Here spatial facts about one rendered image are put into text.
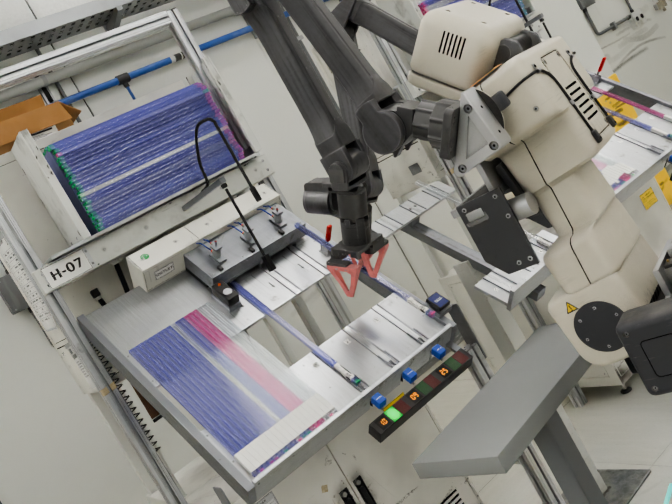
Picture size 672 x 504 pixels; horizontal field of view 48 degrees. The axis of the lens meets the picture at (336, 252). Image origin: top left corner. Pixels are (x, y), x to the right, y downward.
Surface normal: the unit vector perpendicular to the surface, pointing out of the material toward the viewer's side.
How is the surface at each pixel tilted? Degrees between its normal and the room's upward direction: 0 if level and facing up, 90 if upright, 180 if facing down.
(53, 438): 90
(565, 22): 90
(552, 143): 90
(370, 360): 45
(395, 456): 90
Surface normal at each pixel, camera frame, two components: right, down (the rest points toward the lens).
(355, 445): 0.49, -0.19
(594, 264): -0.51, 0.37
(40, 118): 0.40, -0.43
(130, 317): 0.00, -0.75
